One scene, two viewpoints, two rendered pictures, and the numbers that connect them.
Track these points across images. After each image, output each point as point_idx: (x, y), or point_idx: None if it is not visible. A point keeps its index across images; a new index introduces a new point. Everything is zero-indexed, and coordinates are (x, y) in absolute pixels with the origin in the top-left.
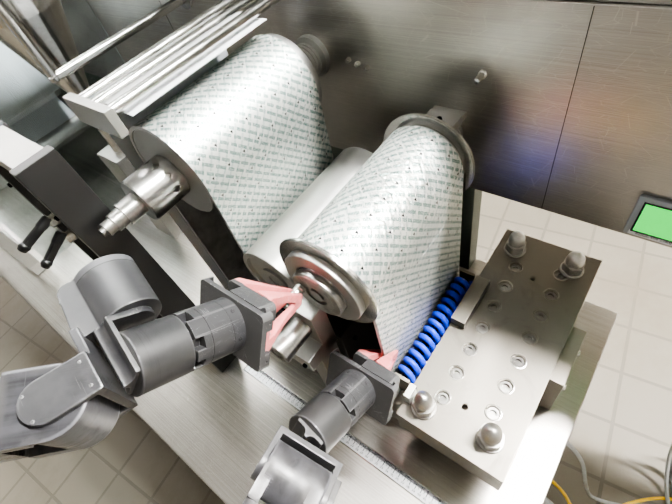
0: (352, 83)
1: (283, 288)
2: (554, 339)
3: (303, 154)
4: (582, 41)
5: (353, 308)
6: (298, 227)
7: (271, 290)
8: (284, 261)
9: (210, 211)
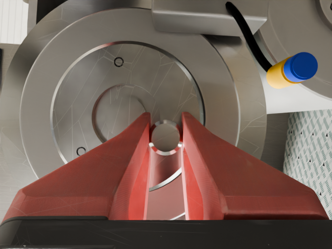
0: (265, 156)
1: (182, 175)
2: None
3: (308, 140)
4: None
5: (38, 101)
6: (282, 107)
7: (186, 215)
8: (256, 132)
9: None
